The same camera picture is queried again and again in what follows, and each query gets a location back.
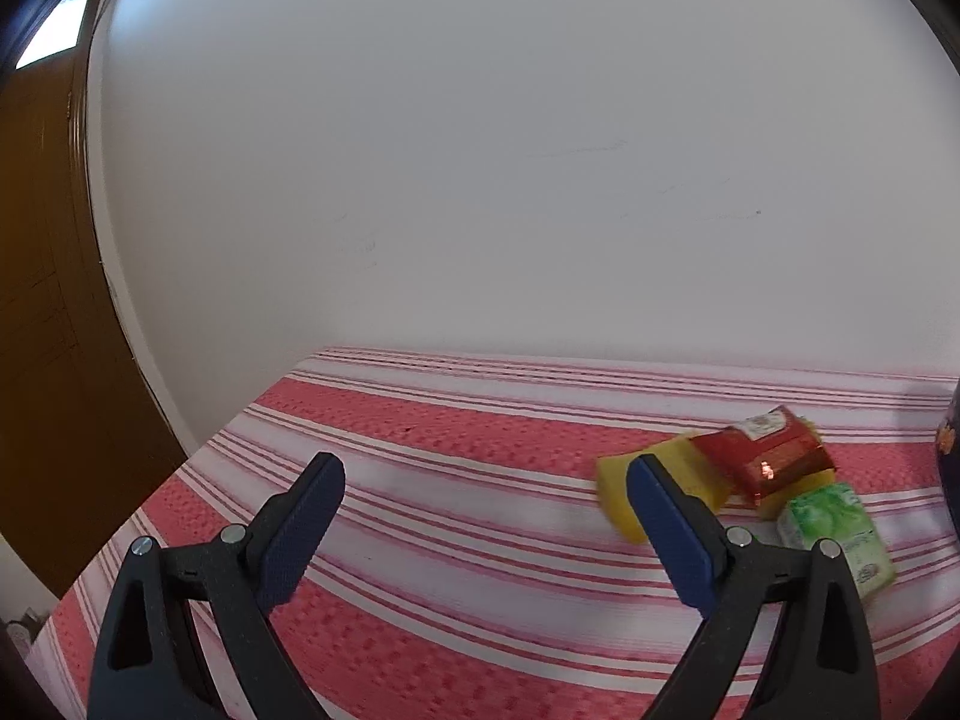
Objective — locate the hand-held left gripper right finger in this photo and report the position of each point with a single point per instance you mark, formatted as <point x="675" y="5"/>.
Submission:
<point x="675" y="532"/>

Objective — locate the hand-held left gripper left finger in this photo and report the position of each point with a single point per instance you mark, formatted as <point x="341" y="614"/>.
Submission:
<point x="300" y="532"/>

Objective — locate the mustard yellow packet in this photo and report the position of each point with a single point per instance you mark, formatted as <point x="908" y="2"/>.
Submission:
<point x="619" y="499"/>

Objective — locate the red foil snack packet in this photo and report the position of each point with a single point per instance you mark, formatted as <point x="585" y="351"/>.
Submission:
<point x="765" y="457"/>

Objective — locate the small green leaf-print tissue pack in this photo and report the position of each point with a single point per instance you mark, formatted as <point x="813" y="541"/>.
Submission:
<point x="825" y="525"/>

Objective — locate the red white striped bedsheet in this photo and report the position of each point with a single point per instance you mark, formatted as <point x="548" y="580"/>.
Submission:
<point x="450" y="450"/>

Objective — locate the brown wooden door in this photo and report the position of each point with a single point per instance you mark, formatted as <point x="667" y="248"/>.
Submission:
<point x="45" y="315"/>

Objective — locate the transom window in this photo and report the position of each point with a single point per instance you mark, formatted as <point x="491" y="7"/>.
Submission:
<point x="56" y="22"/>

